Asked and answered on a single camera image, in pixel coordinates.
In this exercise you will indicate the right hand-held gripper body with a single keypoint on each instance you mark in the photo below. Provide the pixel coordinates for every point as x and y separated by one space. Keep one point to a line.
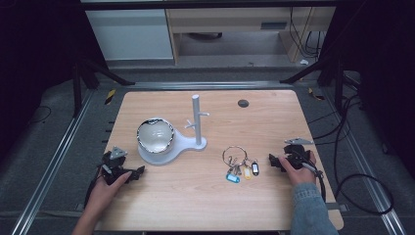
295 155

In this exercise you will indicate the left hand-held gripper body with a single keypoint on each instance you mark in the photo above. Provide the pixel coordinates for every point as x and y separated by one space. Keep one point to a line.
113 163

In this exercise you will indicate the white peg rack with base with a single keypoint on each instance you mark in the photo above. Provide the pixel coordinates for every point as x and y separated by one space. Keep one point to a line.
197 124

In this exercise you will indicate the person's right hand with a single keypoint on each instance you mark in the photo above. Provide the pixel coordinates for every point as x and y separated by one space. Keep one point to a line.
301 176

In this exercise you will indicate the person's left hand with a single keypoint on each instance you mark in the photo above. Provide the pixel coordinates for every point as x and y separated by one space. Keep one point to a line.
106 192

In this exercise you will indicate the grey round table grommet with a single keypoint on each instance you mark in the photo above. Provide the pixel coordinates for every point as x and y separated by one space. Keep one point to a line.
243 103

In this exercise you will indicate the yellow black tape strip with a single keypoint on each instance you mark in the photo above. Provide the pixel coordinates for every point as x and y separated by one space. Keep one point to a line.
110 96
315 94

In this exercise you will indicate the black metal stand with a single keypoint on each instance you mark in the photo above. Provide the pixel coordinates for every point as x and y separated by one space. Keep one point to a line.
337 81
77 88

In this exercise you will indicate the small white floor object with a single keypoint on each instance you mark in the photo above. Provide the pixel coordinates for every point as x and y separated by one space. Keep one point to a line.
304 62

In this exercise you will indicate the white cabinet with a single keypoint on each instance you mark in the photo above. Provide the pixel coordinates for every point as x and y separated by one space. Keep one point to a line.
130 34

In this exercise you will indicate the aluminium floor rail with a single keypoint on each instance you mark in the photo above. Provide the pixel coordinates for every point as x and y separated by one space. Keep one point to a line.
49 173
365 163
208 85

